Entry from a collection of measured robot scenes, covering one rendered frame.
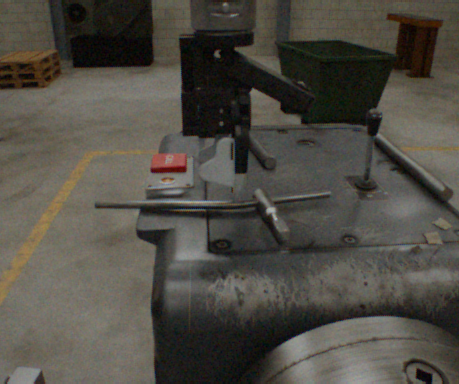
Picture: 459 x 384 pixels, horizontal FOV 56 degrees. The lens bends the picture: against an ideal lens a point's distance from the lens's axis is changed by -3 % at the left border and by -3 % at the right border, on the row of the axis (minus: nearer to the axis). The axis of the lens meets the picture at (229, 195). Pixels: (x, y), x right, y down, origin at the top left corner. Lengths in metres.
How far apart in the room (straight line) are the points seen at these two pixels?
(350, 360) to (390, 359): 0.04
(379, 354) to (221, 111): 0.31
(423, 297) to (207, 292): 0.25
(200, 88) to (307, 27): 9.92
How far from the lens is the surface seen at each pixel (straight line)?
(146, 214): 0.62
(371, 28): 10.83
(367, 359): 0.45
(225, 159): 0.54
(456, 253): 0.60
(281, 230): 0.54
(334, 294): 0.52
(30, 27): 10.92
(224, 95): 0.51
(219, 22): 0.50
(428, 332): 0.51
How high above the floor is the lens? 1.55
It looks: 27 degrees down
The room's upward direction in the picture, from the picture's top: straight up
